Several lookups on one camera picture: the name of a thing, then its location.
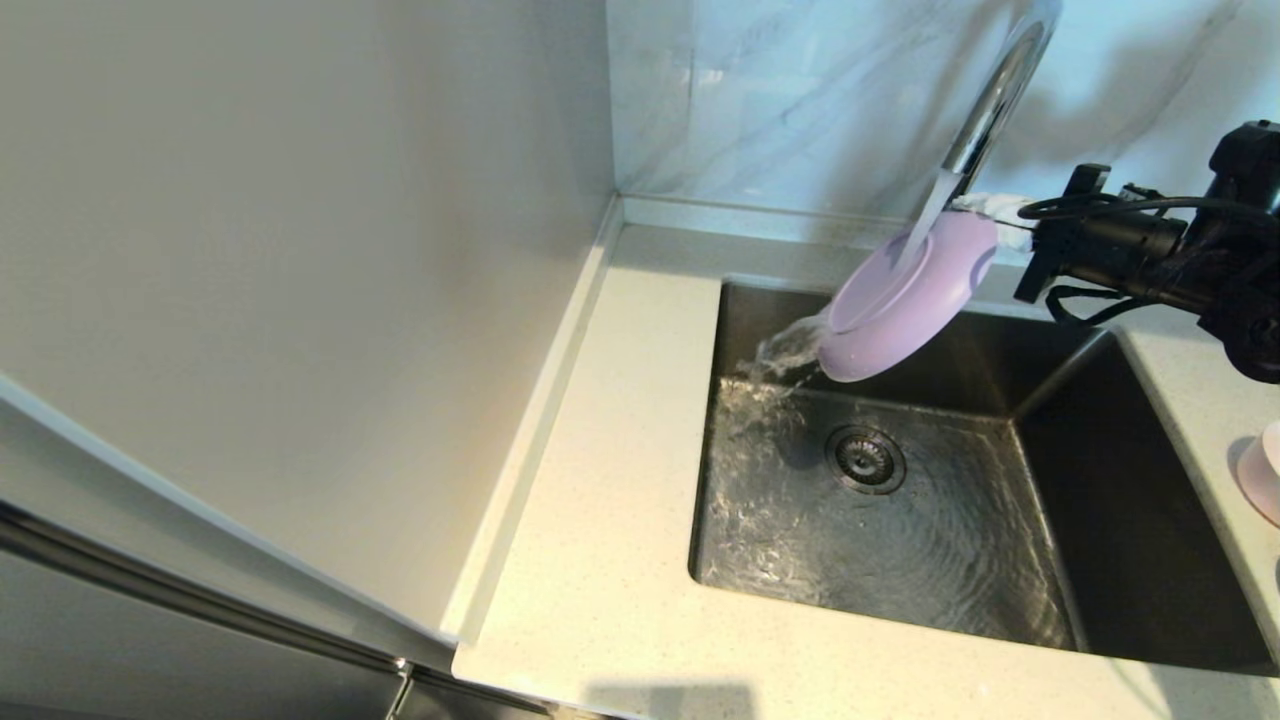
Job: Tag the running water stream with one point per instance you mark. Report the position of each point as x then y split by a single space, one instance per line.
930 220

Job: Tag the pink plastic cup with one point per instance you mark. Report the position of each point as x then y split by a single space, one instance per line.
1264 480

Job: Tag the stainless steel sink basin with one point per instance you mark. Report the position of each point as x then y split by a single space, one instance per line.
950 560

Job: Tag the chrome gooseneck kitchen faucet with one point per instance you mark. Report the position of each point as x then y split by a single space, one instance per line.
1000 90

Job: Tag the purple plastic plate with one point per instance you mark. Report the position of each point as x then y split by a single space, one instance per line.
900 330

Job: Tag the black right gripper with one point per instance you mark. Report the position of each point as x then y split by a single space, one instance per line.
1110 250

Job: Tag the round metal drain strainer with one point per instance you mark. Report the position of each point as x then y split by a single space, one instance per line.
866 460

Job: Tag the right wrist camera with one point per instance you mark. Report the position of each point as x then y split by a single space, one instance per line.
1088 185

